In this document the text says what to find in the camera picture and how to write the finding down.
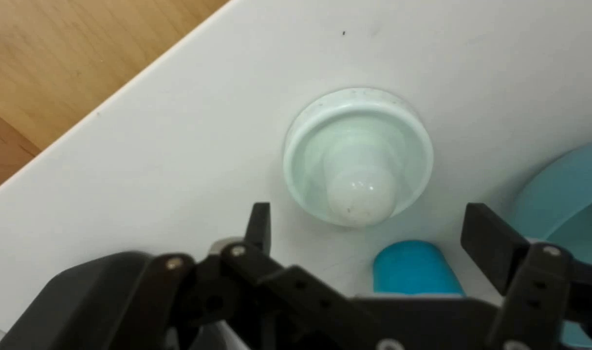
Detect teal plastic cup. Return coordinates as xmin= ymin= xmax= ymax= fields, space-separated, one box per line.
xmin=373 ymin=240 xmax=468 ymax=298

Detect white round knobbed pusher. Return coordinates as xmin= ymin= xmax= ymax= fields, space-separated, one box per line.
xmin=283 ymin=86 xmax=437 ymax=230

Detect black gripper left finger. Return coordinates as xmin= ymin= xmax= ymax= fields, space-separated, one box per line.
xmin=108 ymin=201 xmax=377 ymax=350

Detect teal bowl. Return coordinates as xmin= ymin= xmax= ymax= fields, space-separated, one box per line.
xmin=509 ymin=139 xmax=592 ymax=350

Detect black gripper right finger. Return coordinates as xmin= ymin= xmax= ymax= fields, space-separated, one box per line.
xmin=460 ymin=203 xmax=592 ymax=350

